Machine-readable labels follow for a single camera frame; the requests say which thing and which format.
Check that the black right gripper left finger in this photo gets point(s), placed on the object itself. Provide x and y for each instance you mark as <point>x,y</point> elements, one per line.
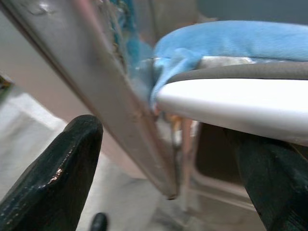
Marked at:
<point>53,183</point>

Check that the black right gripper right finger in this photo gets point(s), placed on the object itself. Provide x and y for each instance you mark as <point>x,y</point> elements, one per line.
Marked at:
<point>279,187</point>

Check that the silver fridge with green sticker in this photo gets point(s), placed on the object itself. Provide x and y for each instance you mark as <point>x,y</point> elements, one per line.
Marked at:
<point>96,84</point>

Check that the white ironing board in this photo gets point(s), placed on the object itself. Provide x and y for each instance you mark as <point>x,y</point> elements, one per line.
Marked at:
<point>228,101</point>

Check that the blue towel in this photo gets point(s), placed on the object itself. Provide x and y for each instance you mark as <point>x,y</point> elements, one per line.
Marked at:
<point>228,41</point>

